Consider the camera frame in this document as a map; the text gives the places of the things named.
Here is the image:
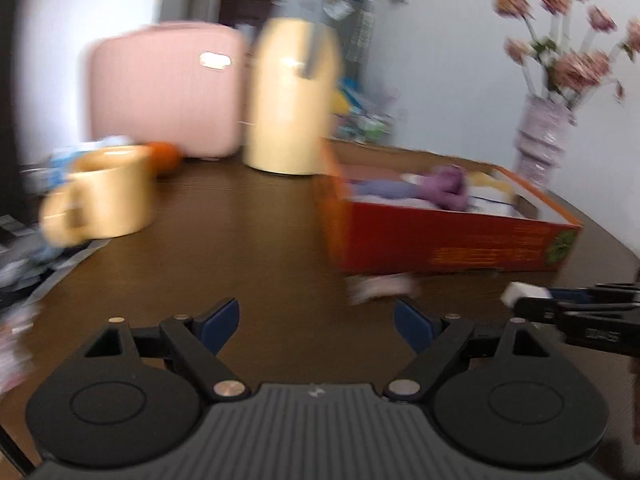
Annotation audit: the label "pink suitcase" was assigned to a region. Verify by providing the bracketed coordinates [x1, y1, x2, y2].
[87, 21, 246, 161]

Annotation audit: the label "white round sponge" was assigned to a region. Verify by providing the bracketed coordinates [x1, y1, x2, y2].
[501, 282, 551, 308]

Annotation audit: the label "blue and yellow bags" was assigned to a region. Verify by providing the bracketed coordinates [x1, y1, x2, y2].
[335, 77, 366, 116]

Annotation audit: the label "blue white tissue pack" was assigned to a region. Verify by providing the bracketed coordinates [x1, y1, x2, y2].
[50, 135, 133, 171]

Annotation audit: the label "dark wooden door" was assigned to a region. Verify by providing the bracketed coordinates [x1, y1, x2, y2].
[217, 0, 281, 26]

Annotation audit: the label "purple satin cloth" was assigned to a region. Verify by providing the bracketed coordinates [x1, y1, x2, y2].
[417, 165, 473, 211]

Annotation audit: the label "yellow mug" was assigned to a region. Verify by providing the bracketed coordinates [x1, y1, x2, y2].
[39, 145, 155, 247]

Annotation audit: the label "red cardboard box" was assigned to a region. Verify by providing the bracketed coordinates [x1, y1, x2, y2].
[315, 137, 585, 276]

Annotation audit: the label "bunch of dried pink roses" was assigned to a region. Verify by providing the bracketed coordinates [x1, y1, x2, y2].
[492, 0, 640, 108]

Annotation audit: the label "pink white layered sponge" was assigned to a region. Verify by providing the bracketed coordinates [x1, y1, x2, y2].
[349, 275, 420, 307]

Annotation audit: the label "blue-grey ruffled cloth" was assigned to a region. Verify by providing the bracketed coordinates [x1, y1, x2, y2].
[350, 180, 421, 202]

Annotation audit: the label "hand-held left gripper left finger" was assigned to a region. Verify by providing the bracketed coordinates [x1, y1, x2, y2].
[75, 298, 251, 403]

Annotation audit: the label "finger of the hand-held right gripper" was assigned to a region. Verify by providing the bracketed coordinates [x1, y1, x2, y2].
[514, 297, 640, 323]
[542, 284, 640, 306]

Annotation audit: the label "yellow thermos jug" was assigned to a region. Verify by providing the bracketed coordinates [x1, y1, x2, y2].
[242, 0, 346, 176]

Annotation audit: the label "orange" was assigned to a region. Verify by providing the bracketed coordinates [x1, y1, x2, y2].
[145, 141, 183, 177]

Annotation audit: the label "pile of small wrappers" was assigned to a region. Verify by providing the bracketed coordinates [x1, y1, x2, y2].
[0, 215, 111, 391]

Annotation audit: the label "purple ceramic vase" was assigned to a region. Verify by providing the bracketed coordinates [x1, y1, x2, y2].
[512, 95, 576, 191]

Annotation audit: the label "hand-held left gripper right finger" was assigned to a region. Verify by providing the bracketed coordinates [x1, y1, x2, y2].
[384, 299, 556, 403]

